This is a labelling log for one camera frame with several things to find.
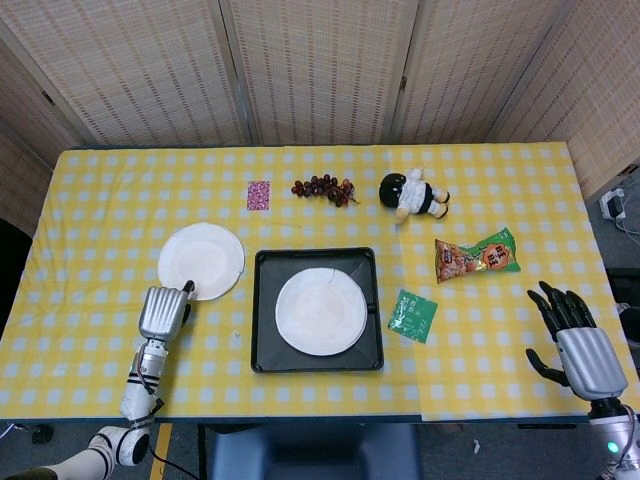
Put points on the woven folding screen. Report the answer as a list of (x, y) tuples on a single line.
[(320, 65)]

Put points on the yellow white checked tablecloth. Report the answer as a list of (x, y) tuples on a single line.
[(125, 200)]

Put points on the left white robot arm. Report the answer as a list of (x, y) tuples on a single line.
[(142, 395)]

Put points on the white paper plate notched rim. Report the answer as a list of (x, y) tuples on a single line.
[(205, 255)]

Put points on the black square plastic tray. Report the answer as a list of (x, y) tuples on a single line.
[(270, 280)]

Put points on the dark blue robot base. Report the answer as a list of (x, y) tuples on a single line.
[(310, 452)]

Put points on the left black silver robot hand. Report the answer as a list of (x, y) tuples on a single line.
[(162, 312)]

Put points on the plush doll black hair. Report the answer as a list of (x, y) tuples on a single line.
[(410, 195)]

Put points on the green tea packet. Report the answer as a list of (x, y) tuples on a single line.
[(412, 316)]

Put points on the bunch of red grapes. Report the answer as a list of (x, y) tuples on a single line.
[(320, 186)]

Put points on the white power adapter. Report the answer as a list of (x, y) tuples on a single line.
[(614, 205)]

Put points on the orange green snack bag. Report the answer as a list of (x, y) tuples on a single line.
[(465, 260)]

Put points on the white paper scrap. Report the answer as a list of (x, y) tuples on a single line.
[(476, 446)]

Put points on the pink patterned card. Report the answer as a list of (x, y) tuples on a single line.
[(258, 195)]

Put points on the white paper plate cracked rim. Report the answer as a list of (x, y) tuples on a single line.
[(321, 311)]

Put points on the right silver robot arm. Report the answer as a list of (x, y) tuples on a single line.
[(612, 435)]

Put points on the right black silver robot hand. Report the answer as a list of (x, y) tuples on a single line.
[(592, 360)]

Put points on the yellow floor tape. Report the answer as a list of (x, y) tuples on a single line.
[(162, 440)]

